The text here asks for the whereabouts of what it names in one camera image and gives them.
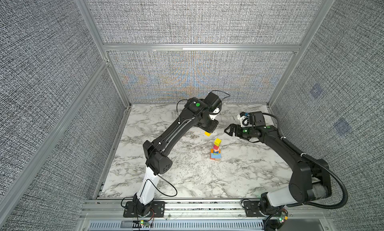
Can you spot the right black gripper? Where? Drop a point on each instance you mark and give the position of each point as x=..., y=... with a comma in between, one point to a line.
x=237, y=132

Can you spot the aluminium mounting rail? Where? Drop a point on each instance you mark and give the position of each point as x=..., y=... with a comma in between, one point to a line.
x=193, y=208

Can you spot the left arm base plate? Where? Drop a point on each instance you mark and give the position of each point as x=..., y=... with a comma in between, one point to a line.
x=154, y=209

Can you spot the yellow wood cube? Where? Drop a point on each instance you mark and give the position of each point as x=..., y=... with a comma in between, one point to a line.
x=217, y=142

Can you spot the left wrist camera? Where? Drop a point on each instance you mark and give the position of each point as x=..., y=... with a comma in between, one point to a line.
x=215, y=105

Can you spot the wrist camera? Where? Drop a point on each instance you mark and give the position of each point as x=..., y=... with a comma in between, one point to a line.
x=215, y=105
x=252, y=119

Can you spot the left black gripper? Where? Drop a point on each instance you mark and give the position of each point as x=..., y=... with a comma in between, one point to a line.
x=211, y=128

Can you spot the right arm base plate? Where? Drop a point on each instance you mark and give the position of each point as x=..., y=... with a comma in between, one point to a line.
x=255, y=208

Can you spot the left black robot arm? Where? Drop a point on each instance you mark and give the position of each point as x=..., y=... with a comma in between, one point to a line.
x=197, y=112

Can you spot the light blue wood block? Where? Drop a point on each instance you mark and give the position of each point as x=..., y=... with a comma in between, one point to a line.
x=219, y=157

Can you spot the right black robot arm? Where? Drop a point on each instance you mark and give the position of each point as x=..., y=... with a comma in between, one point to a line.
x=308, y=181

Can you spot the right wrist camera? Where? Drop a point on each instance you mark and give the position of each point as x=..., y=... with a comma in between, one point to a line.
x=252, y=119

